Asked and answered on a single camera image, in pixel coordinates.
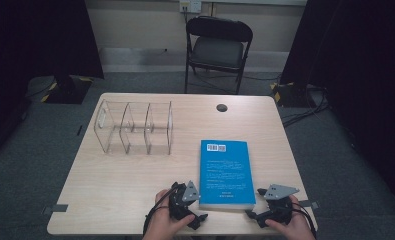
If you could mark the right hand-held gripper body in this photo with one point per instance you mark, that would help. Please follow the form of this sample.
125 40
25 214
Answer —
280 192

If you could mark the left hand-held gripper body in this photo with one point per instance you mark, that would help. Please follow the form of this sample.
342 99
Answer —
189 193

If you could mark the blue paperback book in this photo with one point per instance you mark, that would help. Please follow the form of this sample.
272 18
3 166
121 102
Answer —
226 173

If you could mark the person's left hand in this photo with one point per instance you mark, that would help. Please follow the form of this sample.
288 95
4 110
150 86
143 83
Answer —
165 225

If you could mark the person's right hand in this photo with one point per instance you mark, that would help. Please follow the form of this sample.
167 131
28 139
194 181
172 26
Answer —
293 228

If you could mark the grey tape strip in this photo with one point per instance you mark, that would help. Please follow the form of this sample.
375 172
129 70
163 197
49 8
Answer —
310 204
55 209

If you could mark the clear acrylic book rack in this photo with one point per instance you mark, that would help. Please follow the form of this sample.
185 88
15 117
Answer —
135 128

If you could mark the black stand base striped tape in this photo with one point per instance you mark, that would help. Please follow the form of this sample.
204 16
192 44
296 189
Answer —
291 95
65 90

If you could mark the black folding chair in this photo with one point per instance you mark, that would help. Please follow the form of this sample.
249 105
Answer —
218 50

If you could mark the black curtain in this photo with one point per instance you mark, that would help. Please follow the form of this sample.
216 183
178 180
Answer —
358 66
35 50

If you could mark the white wall outlet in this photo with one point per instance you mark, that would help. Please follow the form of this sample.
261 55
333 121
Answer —
190 5

